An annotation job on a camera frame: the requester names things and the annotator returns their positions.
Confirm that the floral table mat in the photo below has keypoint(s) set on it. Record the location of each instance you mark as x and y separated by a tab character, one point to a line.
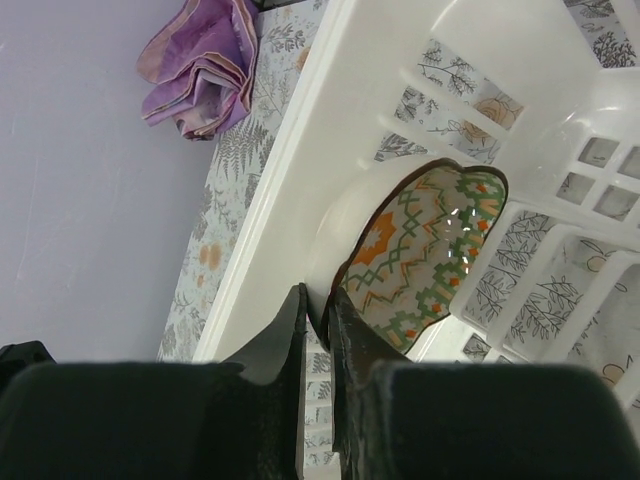
286	32

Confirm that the purple folded cloth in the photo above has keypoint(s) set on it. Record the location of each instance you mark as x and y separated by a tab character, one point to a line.
202	66

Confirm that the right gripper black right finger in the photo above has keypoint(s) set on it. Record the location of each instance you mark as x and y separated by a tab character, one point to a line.
397	419

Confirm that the white plastic dish rack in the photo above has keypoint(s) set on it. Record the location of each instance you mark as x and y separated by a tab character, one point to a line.
510	84

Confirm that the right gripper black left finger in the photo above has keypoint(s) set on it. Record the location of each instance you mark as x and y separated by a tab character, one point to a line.
150	420

